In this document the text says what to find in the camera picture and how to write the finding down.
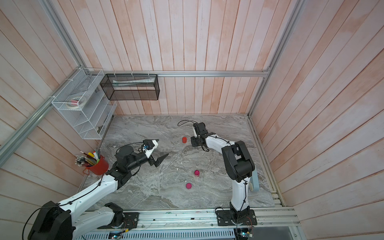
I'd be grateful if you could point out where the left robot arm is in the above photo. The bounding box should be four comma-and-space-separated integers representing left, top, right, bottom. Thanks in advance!
22, 139, 167, 240

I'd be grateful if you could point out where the tape roll on shelf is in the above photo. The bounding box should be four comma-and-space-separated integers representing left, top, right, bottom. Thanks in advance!
65, 97, 85, 110

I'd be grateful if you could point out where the bundle of pencils and pens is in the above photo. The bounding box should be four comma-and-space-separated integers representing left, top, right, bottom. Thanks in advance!
75, 151, 100, 168

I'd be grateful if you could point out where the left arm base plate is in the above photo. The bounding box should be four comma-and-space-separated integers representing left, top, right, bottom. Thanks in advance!
98, 212, 139, 230

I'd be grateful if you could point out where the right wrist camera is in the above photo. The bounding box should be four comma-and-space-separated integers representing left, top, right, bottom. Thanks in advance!
193, 124, 198, 138

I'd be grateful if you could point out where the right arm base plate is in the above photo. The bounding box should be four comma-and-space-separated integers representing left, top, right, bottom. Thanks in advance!
215, 208, 258, 227

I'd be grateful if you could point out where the black mesh wall basket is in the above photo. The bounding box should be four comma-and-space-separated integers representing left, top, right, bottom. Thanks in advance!
101, 73, 160, 101

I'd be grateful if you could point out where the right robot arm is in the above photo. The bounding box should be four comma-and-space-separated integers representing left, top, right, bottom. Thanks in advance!
191, 123, 256, 220

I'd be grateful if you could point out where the white wire shelf rack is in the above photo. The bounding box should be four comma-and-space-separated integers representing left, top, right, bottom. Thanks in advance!
52, 68, 117, 140

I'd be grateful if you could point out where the red pencil cup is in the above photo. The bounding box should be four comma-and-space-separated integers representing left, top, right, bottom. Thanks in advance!
86, 156, 109, 176

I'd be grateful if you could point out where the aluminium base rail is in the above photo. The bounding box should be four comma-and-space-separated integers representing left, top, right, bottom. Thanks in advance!
51, 206, 302, 233

